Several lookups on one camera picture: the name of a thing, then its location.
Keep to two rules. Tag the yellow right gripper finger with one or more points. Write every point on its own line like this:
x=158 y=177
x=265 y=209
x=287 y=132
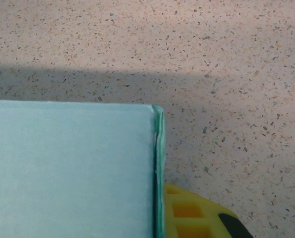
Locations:
x=192 y=218

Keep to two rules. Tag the light blue paper box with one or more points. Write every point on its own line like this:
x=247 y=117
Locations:
x=68 y=168

